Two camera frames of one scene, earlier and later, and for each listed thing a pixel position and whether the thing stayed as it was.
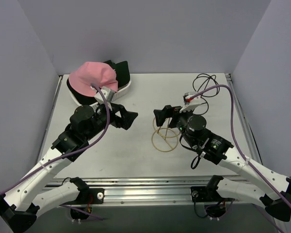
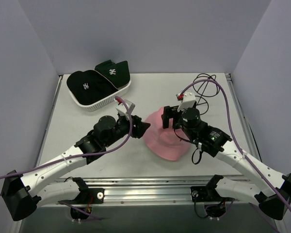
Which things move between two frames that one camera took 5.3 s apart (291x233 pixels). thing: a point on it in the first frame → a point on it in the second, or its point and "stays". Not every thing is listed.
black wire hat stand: x=205 y=86 stays
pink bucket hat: x=102 y=75 → x=165 y=142
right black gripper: x=173 y=116 stays
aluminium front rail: x=147 y=191 stays
